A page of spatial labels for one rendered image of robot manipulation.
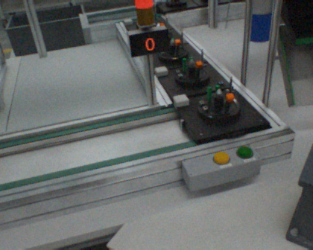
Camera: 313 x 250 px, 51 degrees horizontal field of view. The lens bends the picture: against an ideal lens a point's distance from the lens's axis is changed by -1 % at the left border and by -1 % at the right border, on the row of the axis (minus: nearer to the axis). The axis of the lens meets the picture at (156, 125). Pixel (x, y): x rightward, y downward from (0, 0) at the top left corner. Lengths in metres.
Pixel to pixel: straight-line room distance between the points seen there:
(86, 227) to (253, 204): 0.45
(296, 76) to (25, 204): 0.90
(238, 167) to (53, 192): 0.50
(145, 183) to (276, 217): 0.36
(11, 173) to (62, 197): 0.23
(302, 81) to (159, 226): 0.65
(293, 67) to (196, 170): 0.49
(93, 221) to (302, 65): 0.81
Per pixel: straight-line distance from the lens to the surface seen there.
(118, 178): 0.91
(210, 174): 0.90
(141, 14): 1.01
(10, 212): 0.97
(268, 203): 0.97
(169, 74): 1.36
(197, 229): 0.89
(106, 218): 0.94
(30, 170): 1.08
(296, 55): 1.19
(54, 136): 1.14
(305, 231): 0.87
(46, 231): 0.97
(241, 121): 1.07
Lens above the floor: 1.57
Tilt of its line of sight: 34 degrees down
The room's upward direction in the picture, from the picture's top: 6 degrees counter-clockwise
